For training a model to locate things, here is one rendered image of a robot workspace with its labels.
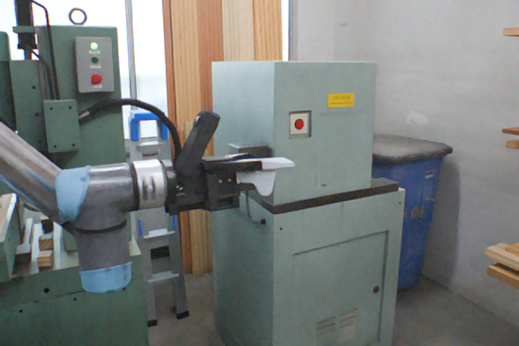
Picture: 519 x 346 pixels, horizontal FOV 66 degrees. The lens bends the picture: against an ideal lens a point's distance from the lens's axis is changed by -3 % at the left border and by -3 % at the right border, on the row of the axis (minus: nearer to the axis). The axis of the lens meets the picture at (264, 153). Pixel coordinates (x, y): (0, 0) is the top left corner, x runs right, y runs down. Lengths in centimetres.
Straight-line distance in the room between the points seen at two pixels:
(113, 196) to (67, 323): 92
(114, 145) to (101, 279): 80
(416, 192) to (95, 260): 204
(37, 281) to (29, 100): 54
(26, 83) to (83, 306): 71
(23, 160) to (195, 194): 28
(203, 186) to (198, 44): 219
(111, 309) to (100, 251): 85
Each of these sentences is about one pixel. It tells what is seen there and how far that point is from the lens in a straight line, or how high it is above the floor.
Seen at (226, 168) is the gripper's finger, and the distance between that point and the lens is 64.
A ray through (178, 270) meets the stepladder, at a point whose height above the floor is 28.
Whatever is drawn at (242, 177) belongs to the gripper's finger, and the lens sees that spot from 66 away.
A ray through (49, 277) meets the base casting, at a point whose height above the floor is 78.
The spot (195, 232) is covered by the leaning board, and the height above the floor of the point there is 33.
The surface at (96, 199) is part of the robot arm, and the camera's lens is 62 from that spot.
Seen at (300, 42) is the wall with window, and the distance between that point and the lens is 333.
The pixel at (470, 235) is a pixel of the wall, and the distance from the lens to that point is 273.
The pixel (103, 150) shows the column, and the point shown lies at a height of 113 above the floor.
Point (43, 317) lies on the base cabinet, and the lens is 148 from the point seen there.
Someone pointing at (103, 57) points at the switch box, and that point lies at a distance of 133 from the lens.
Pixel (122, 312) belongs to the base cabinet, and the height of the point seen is 61.
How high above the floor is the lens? 140
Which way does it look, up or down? 12 degrees down
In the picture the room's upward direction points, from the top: straight up
